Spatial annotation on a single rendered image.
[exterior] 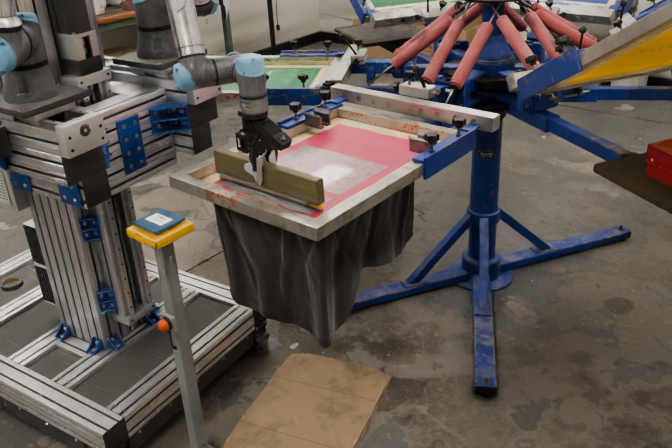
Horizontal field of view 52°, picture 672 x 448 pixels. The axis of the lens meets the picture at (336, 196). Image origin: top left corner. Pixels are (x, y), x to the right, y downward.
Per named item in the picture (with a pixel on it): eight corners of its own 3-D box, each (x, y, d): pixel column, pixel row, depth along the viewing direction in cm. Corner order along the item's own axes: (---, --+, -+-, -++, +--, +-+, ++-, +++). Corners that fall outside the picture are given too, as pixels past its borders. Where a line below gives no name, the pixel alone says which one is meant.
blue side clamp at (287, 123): (289, 143, 240) (287, 124, 237) (278, 140, 243) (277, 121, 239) (343, 118, 260) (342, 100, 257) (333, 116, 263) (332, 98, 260)
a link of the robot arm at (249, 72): (257, 50, 189) (268, 57, 182) (261, 89, 193) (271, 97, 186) (229, 54, 186) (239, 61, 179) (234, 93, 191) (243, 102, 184)
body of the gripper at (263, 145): (255, 144, 201) (251, 104, 196) (277, 150, 196) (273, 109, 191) (236, 152, 196) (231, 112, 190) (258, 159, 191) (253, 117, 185)
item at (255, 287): (328, 352, 203) (319, 222, 184) (223, 301, 229) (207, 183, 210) (334, 346, 205) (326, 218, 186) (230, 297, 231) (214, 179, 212)
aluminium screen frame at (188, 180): (317, 242, 174) (316, 228, 172) (170, 187, 208) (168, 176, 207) (473, 144, 228) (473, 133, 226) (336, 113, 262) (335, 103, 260)
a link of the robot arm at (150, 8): (133, 23, 231) (126, -19, 225) (173, 17, 236) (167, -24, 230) (140, 29, 221) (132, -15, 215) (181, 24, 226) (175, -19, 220)
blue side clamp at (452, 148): (425, 180, 207) (426, 158, 204) (411, 176, 210) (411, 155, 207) (475, 148, 227) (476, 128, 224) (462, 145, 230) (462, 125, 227)
